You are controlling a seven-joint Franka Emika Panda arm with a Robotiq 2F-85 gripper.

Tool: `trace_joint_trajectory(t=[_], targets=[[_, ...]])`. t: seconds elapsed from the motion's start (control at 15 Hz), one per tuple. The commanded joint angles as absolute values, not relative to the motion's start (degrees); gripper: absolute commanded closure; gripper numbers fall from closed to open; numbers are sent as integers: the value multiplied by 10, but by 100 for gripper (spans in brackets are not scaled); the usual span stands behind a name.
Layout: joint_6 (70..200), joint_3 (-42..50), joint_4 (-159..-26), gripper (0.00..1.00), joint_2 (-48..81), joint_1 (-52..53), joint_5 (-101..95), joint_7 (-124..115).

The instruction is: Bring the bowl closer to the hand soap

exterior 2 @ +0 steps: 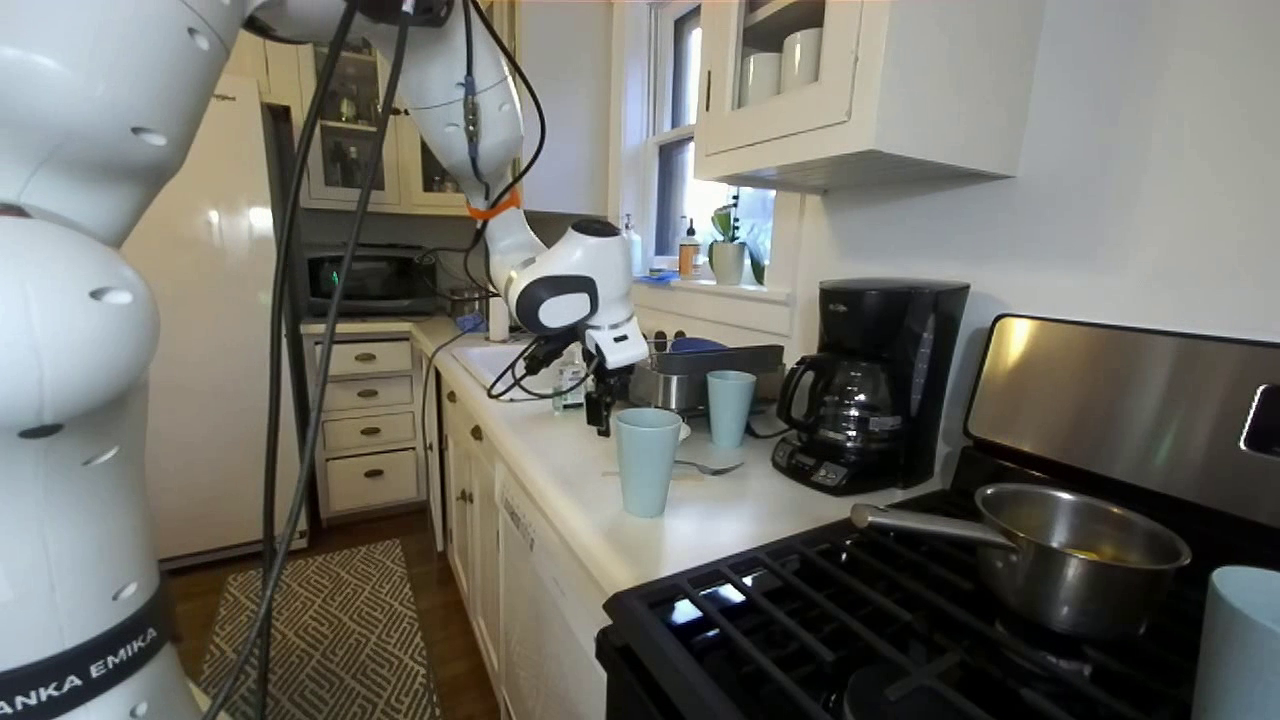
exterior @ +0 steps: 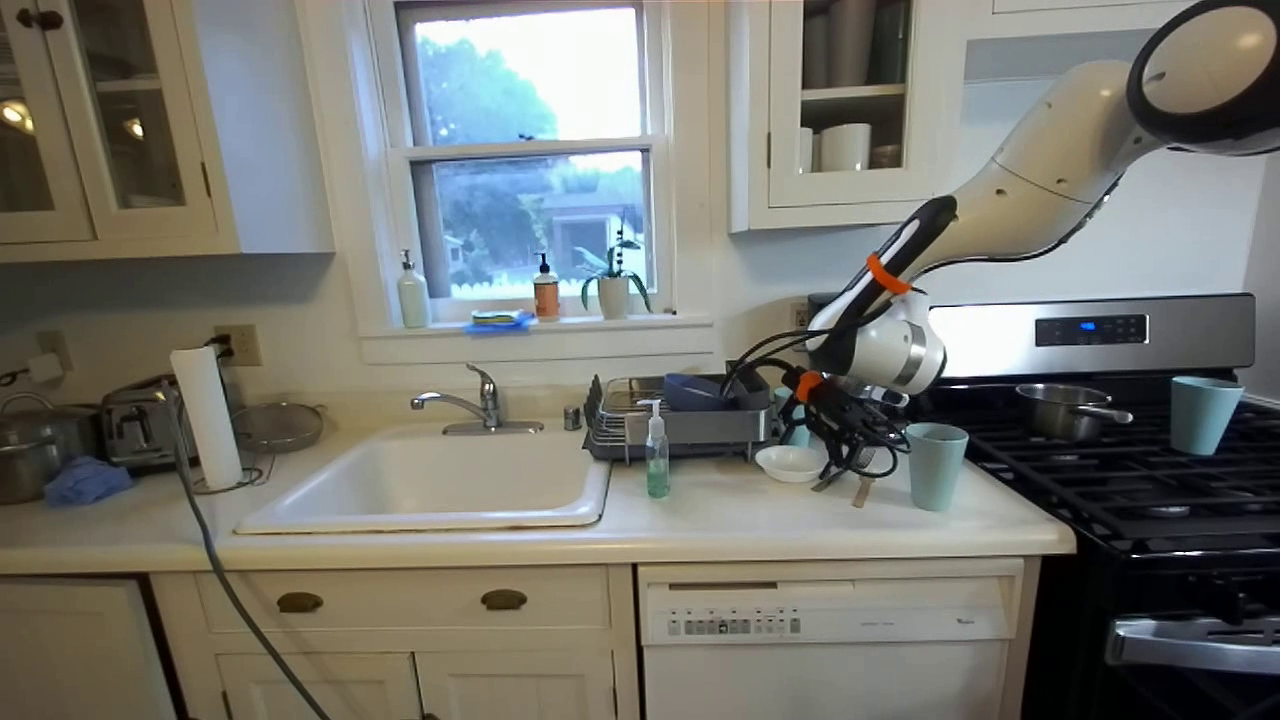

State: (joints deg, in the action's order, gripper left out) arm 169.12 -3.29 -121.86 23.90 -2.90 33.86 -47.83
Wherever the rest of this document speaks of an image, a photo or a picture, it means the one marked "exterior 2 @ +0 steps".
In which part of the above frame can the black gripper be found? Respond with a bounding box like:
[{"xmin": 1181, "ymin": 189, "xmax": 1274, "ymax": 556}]
[{"xmin": 586, "ymin": 358, "xmax": 641, "ymax": 439}]

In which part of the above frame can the clear hand soap bottle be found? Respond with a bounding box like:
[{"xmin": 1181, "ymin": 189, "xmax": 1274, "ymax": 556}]
[{"xmin": 553, "ymin": 365, "xmax": 593, "ymax": 417}]

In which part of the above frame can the orange soap bottle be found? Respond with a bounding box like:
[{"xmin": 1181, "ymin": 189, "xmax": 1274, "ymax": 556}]
[{"xmin": 678, "ymin": 217, "xmax": 708, "ymax": 284}]

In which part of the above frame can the light blue plastic cup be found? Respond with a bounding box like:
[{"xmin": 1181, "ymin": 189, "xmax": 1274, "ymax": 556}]
[
  {"xmin": 611, "ymin": 403, "xmax": 684, "ymax": 524},
  {"xmin": 1190, "ymin": 560, "xmax": 1280, "ymax": 720},
  {"xmin": 703, "ymin": 368, "xmax": 759, "ymax": 453}
]

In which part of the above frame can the grey dish rack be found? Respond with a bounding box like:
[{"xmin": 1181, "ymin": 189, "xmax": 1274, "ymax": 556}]
[{"xmin": 624, "ymin": 331, "xmax": 788, "ymax": 417}]

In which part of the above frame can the white kitchen sink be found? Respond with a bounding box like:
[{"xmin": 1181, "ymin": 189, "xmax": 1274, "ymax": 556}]
[{"xmin": 450, "ymin": 336, "xmax": 601, "ymax": 410}]

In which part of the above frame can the white base cabinet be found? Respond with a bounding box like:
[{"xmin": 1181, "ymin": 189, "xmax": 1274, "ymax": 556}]
[{"xmin": 434, "ymin": 358, "xmax": 512, "ymax": 701}]

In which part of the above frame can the silver toaster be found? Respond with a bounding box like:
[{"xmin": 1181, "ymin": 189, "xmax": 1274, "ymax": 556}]
[{"xmin": 446, "ymin": 281, "xmax": 492, "ymax": 323}]

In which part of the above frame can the white pot with plant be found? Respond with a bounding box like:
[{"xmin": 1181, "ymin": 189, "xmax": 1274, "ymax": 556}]
[{"xmin": 703, "ymin": 192, "xmax": 773, "ymax": 294}]

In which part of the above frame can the white dishwasher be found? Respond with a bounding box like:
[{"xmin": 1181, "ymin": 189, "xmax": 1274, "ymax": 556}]
[{"xmin": 492, "ymin": 456, "xmax": 618, "ymax": 720}]

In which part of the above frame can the white drawer unit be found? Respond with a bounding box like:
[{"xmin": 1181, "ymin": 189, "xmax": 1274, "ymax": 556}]
[{"xmin": 297, "ymin": 315, "xmax": 453, "ymax": 524}]

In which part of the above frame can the black coffee maker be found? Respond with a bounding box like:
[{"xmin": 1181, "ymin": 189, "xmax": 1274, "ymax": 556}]
[{"xmin": 769, "ymin": 278, "xmax": 973, "ymax": 502}]

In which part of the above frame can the black toaster oven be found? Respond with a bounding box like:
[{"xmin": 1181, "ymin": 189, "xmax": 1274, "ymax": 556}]
[{"xmin": 299, "ymin": 239, "xmax": 446, "ymax": 322}]

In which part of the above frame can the black and steel stove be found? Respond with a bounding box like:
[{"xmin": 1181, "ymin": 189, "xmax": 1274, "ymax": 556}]
[{"xmin": 593, "ymin": 313, "xmax": 1280, "ymax": 720}]

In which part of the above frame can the patterned grey rug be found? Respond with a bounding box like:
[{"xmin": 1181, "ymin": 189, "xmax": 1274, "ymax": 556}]
[{"xmin": 196, "ymin": 535, "xmax": 446, "ymax": 720}]

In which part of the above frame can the small white mug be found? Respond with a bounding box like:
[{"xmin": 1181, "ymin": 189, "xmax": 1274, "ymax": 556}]
[{"xmin": 741, "ymin": 50, "xmax": 786, "ymax": 100}]

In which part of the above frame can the white refrigerator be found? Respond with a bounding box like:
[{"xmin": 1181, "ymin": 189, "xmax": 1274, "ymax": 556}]
[{"xmin": 117, "ymin": 64, "xmax": 318, "ymax": 572}]

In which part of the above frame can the large white mug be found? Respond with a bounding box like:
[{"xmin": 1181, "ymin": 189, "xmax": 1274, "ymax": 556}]
[{"xmin": 778, "ymin": 25, "xmax": 828, "ymax": 98}]

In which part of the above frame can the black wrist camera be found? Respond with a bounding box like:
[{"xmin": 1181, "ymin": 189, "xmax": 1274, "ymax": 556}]
[{"xmin": 521, "ymin": 327, "xmax": 581, "ymax": 381}]

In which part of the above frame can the white glass door wall cabinet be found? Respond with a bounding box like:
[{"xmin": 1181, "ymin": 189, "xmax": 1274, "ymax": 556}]
[{"xmin": 297, "ymin": 0, "xmax": 618, "ymax": 226}]

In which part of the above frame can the white wall cabinet with mugs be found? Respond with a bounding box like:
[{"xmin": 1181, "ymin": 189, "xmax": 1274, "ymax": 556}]
[{"xmin": 691, "ymin": 0, "xmax": 1050, "ymax": 197}]

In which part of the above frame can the steel saucepan with handle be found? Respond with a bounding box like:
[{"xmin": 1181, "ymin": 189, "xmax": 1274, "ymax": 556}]
[{"xmin": 847, "ymin": 479, "xmax": 1198, "ymax": 644}]

